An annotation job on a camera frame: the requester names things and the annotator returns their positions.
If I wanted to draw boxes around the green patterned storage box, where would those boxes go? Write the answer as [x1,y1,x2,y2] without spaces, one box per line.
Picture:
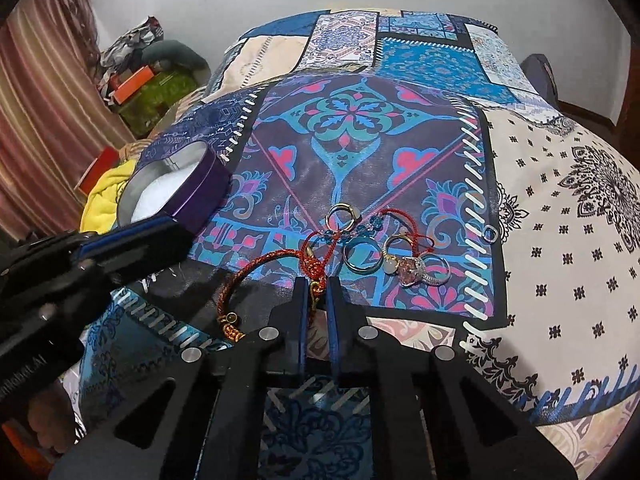
[115,70,198,139]

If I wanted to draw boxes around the pink gemstone ring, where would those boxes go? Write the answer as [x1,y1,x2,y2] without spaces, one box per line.
[397,253,452,288]

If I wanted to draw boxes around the white stone gold ring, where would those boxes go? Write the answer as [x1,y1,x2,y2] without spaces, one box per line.
[382,233,414,276]

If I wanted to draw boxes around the purple heart-shaped tin box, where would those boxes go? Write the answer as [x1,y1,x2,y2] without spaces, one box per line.
[116,141,231,235]

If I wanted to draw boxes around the dark blue chair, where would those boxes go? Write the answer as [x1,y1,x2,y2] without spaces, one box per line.
[521,53,559,108]

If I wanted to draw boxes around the red braided cord bracelet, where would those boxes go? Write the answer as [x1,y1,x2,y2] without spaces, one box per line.
[216,231,346,344]

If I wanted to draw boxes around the teal bangle ring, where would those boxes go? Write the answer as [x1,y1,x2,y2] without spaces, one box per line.
[342,234,386,276]

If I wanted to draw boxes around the blue patchwork bedspread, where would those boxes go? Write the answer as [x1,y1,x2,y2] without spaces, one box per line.
[79,10,639,479]

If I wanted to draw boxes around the tricolour interlocked ring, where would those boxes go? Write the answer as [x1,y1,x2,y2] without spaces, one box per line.
[324,202,362,233]

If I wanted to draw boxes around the red thin cord bracelet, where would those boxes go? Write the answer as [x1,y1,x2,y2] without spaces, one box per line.
[369,207,436,256]

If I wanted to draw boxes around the dark green pillow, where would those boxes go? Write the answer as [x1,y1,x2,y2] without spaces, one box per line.
[140,40,208,72]

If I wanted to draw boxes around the red box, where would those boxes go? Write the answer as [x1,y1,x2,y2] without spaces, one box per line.
[74,146,119,195]

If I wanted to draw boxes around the orange shoe box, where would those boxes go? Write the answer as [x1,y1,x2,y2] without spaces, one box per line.
[113,66,154,105]

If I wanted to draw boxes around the striped brown curtain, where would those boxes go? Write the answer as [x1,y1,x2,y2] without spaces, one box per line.
[1,0,134,240]

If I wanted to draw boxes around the yellow cartoon blanket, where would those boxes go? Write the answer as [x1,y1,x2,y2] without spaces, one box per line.
[79,159,137,234]

